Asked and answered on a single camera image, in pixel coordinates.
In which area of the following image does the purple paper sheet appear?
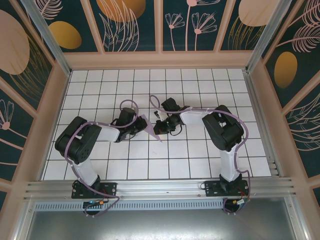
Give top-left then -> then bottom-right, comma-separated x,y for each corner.
138,113 -> 164,144

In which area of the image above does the grey metal sheet panel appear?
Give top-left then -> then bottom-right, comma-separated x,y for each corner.
24,208 -> 301,240

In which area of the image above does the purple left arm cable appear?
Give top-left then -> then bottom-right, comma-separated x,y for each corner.
63,99 -> 139,218

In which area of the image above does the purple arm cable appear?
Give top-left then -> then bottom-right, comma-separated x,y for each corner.
148,94 -> 252,216
63,99 -> 139,218

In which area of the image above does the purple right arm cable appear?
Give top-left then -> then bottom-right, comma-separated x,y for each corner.
148,94 -> 252,216

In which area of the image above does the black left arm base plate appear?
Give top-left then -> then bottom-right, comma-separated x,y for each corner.
71,181 -> 118,200

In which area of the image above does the aluminium mounting rail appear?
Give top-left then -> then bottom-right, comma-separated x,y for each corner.
23,177 -> 297,201

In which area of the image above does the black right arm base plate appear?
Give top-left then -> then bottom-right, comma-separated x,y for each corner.
204,180 -> 251,198

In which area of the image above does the grey slotted cable duct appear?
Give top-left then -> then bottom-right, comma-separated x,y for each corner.
33,199 -> 227,211

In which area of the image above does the aluminium side rail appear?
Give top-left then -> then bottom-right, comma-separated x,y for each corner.
244,71 -> 285,179

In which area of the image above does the aluminium corner post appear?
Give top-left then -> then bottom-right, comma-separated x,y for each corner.
245,0 -> 285,74
21,0 -> 73,76

